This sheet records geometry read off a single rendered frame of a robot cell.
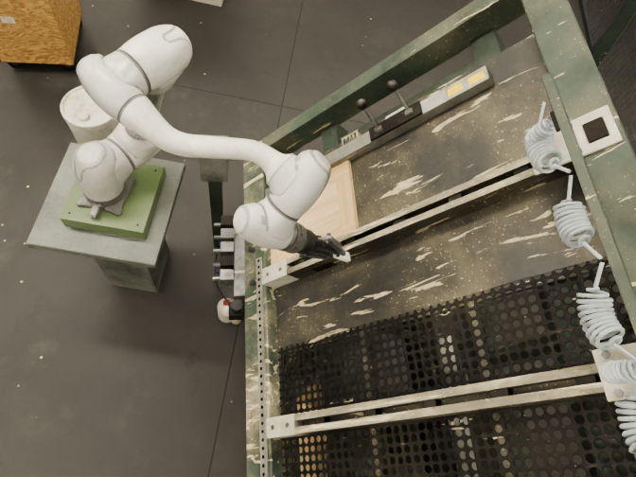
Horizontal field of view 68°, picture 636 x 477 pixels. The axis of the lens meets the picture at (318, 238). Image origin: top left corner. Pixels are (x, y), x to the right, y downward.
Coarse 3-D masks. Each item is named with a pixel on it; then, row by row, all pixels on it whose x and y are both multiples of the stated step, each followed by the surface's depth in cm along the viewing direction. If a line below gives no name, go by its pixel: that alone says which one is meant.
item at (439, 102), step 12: (468, 84) 144; (480, 84) 142; (492, 84) 142; (432, 96) 152; (444, 96) 148; (456, 96) 146; (468, 96) 146; (432, 108) 150; (444, 108) 150; (420, 120) 155; (396, 132) 160; (348, 144) 170; (360, 144) 167; (372, 144) 164; (336, 156) 173; (348, 156) 170
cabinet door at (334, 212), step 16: (336, 176) 173; (336, 192) 171; (352, 192) 166; (320, 208) 174; (336, 208) 169; (352, 208) 163; (304, 224) 177; (320, 224) 172; (336, 224) 166; (352, 224) 161; (272, 256) 184; (288, 256) 178
